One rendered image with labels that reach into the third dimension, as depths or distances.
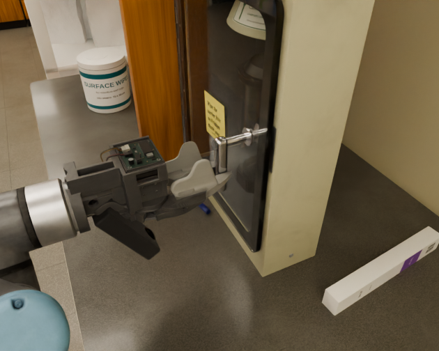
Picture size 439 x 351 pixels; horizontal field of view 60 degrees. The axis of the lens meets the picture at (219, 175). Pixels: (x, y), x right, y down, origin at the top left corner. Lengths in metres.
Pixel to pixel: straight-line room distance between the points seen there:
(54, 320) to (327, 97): 0.38
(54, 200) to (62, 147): 0.59
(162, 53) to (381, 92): 0.49
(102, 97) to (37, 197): 0.70
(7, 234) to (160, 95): 0.46
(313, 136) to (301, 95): 0.07
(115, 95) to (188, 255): 0.59
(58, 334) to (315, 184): 0.40
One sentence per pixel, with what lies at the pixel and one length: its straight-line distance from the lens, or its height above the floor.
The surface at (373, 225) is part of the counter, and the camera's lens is 0.82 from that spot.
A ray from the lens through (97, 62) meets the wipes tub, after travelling 1.12.
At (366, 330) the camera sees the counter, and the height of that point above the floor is 0.94.
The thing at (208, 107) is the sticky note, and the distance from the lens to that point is 0.65.
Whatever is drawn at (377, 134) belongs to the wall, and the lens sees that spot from 0.99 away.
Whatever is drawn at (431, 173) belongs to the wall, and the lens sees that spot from 0.92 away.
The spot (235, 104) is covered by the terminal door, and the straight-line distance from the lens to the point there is 0.55.
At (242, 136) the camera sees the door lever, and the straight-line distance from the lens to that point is 0.53.
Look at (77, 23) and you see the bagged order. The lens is 1.78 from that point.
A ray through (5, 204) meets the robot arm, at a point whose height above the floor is 1.20.
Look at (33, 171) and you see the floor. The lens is 2.70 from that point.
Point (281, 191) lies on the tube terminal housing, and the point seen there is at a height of 1.13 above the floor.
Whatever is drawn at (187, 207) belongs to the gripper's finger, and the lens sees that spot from 0.50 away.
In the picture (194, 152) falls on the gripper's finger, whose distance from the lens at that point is 0.54.
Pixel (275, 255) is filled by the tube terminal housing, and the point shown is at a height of 0.99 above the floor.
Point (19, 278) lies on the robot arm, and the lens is 0.48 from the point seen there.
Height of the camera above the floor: 1.49
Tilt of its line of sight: 38 degrees down
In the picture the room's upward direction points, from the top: straight up
